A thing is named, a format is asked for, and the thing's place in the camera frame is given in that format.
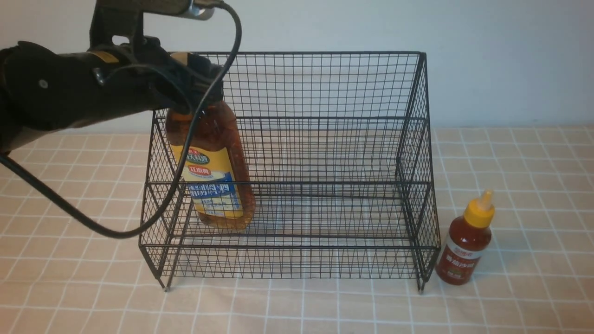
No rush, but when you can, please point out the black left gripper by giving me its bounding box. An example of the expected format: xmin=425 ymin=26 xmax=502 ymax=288
xmin=0 ymin=41 xmax=186 ymax=154

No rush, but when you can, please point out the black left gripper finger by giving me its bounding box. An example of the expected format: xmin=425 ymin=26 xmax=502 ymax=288
xmin=158 ymin=51 xmax=223 ymax=116

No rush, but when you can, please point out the cooking wine bottle yellow label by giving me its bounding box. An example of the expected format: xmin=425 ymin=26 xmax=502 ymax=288
xmin=165 ymin=83 xmax=255 ymax=231

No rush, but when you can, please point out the red sauce bottle yellow cap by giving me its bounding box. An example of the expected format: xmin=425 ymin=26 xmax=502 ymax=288
xmin=435 ymin=190 xmax=496 ymax=286

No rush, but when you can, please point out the checked beige tablecloth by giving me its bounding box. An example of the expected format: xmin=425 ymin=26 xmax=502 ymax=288
xmin=0 ymin=126 xmax=593 ymax=334

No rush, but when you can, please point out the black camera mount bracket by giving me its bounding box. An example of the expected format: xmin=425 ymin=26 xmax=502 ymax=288
xmin=90 ymin=0 xmax=221 ymax=49

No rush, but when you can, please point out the black wire mesh shelf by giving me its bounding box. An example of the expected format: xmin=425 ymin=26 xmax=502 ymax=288
xmin=139 ymin=51 xmax=440 ymax=292

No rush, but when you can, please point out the black cable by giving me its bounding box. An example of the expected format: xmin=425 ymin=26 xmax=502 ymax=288
xmin=0 ymin=0 xmax=243 ymax=240

